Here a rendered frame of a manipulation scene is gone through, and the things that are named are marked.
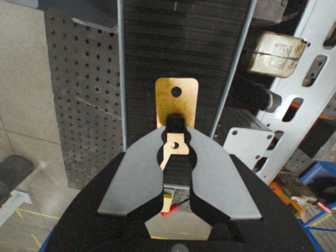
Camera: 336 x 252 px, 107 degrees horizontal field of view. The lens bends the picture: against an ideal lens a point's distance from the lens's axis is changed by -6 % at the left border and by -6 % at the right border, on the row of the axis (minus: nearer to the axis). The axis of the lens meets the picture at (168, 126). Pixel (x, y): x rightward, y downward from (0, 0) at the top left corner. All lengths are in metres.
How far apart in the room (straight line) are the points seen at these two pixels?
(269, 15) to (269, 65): 0.08
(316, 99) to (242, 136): 0.27
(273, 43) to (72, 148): 1.04
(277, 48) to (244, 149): 0.19
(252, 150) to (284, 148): 0.23
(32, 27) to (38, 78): 0.47
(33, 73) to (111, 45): 1.37
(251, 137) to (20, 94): 2.18
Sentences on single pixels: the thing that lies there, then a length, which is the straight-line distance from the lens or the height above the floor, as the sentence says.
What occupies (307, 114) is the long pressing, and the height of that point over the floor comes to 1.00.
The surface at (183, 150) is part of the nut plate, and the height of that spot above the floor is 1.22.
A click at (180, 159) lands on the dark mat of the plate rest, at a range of 0.24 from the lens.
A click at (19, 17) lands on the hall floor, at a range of 1.92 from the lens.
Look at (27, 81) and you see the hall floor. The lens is 2.06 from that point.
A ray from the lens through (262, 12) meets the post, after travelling 0.28.
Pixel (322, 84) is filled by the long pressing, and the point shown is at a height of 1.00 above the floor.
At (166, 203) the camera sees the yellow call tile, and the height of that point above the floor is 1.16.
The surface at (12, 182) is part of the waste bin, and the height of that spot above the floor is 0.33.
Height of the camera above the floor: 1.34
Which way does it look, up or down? 61 degrees down
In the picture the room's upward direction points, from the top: 176 degrees counter-clockwise
